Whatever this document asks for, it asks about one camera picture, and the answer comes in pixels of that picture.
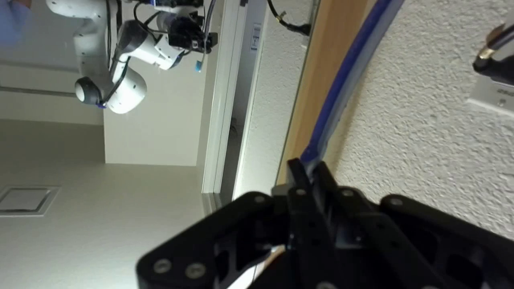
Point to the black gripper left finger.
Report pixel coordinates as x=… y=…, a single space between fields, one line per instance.
x=241 y=230

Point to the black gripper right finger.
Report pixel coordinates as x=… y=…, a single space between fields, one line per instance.
x=406 y=246

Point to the wood framed wall mirror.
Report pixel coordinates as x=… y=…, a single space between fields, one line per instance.
x=161 y=134

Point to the white wall outlet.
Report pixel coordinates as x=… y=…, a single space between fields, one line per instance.
x=495 y=98

